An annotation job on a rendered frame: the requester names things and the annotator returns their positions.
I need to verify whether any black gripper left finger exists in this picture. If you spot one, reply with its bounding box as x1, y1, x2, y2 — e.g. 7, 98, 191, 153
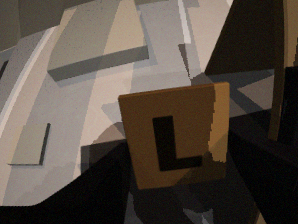
0, 143, 132, 224

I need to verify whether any tan wooden board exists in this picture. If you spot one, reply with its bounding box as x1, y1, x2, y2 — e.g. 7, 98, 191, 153
204, 0, 298, 148

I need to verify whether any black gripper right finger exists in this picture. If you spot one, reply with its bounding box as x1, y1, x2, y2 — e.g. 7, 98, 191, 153
227, 128, 298, 224

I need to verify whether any tan letter tile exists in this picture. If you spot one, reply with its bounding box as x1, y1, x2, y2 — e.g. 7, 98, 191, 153
117, 81, 230, 189

